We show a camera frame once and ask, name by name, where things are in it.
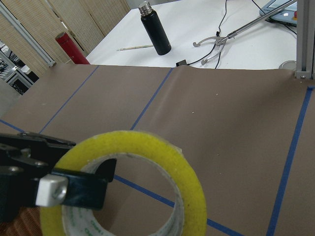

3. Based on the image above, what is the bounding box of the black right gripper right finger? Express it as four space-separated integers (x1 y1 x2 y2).
0 132 76 167

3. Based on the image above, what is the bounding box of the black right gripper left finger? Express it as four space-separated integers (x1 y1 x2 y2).
0 158 117 210

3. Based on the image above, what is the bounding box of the yellow tape roll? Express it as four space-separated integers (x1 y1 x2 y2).
40 131 207 236

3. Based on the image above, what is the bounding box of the brown wicker basket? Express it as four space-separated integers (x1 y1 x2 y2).
0 207 42 236

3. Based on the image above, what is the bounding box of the red cylinder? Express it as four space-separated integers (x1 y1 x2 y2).
55 32 90 64

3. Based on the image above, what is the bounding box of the wooden pencil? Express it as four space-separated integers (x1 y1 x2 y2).
116 45 153 52

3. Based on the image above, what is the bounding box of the black water bottle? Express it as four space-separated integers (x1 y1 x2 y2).
138 0 171 56

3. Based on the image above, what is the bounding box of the metal reacher grabber tool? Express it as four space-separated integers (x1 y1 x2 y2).
193 0 297 65

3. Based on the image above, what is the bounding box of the round metal disc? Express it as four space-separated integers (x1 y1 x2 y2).
279 60 296 71

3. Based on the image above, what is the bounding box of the teach pendant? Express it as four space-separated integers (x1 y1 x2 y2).
259 0 297 27

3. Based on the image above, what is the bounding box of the black adapter with cable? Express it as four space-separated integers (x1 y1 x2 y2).
176 59 187 67

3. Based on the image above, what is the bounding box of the black cable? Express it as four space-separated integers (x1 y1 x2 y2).
186 0 229 69

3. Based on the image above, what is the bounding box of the aluminium frame post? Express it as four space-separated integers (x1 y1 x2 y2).
295 0 315 79

